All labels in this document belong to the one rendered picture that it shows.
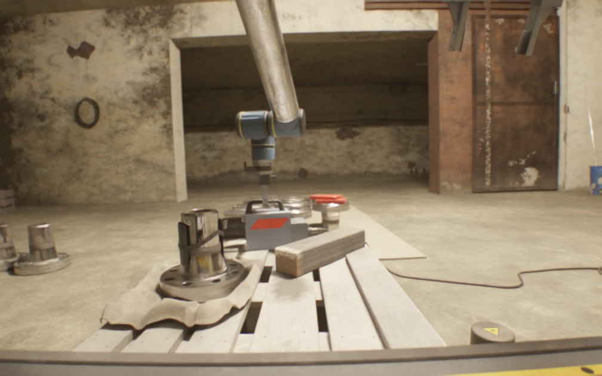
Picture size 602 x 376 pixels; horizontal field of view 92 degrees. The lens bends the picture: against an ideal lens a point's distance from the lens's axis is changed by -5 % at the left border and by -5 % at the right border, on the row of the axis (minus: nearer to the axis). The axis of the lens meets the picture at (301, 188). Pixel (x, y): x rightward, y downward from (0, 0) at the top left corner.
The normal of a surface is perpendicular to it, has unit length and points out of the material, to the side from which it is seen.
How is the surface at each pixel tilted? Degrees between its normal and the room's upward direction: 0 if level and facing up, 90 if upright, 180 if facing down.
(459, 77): 90
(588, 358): 0
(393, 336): 0
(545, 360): 0
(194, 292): 90
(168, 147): 90
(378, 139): 90
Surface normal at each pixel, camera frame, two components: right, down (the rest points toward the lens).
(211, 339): -0.03, -1.00
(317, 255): 0.74, 0.03
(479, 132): -0.01, 0.08
